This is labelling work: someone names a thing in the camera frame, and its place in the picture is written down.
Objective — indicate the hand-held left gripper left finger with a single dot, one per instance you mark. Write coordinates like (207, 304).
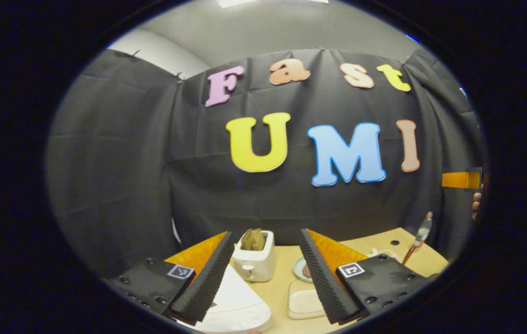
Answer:
(208, 283)

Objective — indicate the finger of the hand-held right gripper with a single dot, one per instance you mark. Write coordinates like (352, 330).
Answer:
(458, 180)

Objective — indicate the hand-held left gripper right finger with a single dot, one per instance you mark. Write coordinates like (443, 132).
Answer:
(324, 283)

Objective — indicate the clear tray of rice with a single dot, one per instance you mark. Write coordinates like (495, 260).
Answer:
(303, 301)

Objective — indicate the white rice cooker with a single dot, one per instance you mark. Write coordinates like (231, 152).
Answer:
(240, 306)

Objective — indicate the brown meat slices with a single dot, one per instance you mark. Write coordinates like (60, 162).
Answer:
(307, 271)

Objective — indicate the light green round plate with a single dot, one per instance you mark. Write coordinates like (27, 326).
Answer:
(297, 269)

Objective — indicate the white toaster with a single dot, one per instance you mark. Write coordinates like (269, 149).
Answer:
(254, 266)

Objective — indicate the clear bottle with red cap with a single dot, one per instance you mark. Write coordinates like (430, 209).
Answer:
(422, 234)

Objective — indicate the black backdrop cloth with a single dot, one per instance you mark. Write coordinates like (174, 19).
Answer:
(115, 185)

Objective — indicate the large ceiling light panel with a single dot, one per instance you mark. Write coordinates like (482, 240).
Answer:
(273, 2)

